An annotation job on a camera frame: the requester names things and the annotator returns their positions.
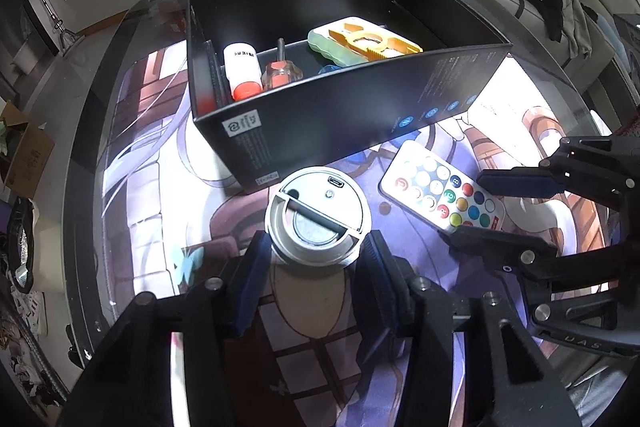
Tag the brown cardboard box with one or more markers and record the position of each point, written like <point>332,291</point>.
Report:
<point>30,152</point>

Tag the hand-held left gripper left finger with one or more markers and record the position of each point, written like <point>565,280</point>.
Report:
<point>250,277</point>

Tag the printed table mat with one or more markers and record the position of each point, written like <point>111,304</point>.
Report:
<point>165,207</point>

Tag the yellow plastic tool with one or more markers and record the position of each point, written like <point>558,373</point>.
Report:
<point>360,39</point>

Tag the white bottle with red cap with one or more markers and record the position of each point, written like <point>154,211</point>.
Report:
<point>242,67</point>

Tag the small blue plastic gadget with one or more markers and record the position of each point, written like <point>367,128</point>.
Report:
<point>330,69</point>

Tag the black cardboard box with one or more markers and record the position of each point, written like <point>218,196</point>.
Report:
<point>325,122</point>

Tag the pale green plastic case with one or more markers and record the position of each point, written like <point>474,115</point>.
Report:
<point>325,44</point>

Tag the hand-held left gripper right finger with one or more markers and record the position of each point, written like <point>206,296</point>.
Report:
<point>380,282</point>

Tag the white remote with coloured buttons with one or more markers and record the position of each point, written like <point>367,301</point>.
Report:
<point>425,177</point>

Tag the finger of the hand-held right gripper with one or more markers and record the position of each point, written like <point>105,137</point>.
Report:
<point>490,242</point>
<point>515,184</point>

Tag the round white device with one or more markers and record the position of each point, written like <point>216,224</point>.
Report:
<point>320,192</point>

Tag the black bag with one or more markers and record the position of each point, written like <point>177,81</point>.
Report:
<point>22,247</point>

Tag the grey garment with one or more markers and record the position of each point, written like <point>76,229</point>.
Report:
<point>575,12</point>

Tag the floor mop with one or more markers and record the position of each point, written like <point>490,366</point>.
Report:
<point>50,7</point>

